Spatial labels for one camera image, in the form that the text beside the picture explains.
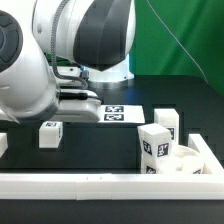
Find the white marker sheet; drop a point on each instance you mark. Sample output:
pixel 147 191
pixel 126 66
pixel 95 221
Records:
pixel 121 114

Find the white U-shaped fence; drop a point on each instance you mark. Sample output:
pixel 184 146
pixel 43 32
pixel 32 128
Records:
pixel 206 186

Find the white block at left edge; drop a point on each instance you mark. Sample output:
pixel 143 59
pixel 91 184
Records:
pixel 3 143

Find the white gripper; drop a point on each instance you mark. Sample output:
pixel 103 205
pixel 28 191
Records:
pixel 76 105

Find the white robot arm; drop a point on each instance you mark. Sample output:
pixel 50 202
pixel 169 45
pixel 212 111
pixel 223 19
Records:
pixel 97 34

